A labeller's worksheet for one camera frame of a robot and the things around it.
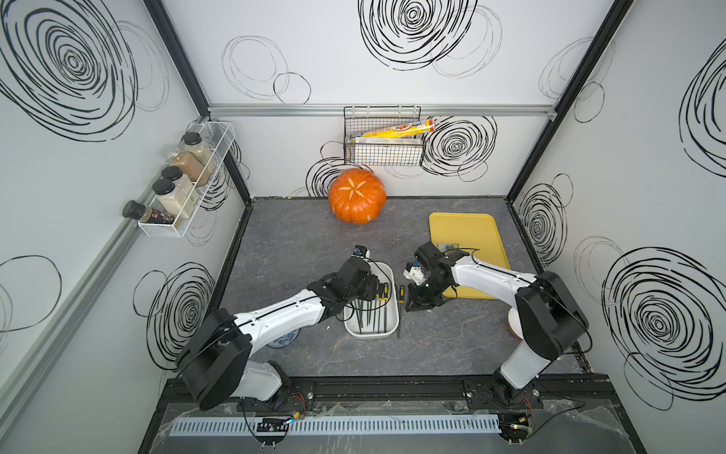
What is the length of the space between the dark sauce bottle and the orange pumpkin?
543 millimetres

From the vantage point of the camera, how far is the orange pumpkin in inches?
41.2

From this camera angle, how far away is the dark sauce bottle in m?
0.60
